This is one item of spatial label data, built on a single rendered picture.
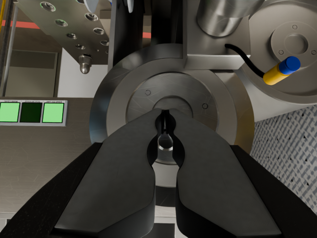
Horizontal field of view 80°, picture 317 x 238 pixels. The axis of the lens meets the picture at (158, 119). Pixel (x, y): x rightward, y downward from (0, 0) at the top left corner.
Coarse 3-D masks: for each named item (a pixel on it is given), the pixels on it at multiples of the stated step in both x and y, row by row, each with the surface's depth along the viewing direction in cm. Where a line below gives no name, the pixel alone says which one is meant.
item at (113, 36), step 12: (120, 0) 22; (120, 12) 22; (132, 12) 30; (120, 24) 22; (132, 24) 30; (120, 36) 22; (132, 36) 31; (120, 48) 22; (132, 48) 31; (108, 60) 19
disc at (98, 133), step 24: (144, 48) 18; (168, 48) 18; (120, 72) 18; (216, 72) 18; (96, 96) 17; (240, 96) 17; (96, 120) 17; (240, 120) 17; (240, 144) 16; (168, 192) 16
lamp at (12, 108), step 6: (0, 108) 51; (6, 108) 51; (12, 108) 51; (18, 108) 51; (0, 114) 51; (6, 114) 51; (12, 114) 51; (0, 120) 51; (6, 120) 51; (12, 120) 51
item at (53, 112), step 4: (48, 104) 51; (52, 104) 51; (56, 104) 51; (60, 104) 51; (44, 108) 51; (48, 108) 51; (52, 108) 51; (56, 108) 51; (60, 108) 51; (44, 112) 51; (48, 112) 51; (52, 112) 51; (56, 112) 51; (60, 112) 51; (44, 116) 51; (48, 116) 51; (52, 116) 51; (56, 116) 51; (60, 116) 51; (44, 120) 50; (48, 120) 50; (52, 120) 50; (56, 120) 50; (60, 120) 50
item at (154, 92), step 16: (144, 80) 16; (160, 80) 15; (176, 80) 15; (192, 80) 15; (144, 96) 15; (160, 96) 15; (176, 96) 15; (192, 96) 15; (208, 96) 15; (128, 112) 15; (144, 112) 15; (192, 112) 15; (208, 112) 15; (160, 160) 15
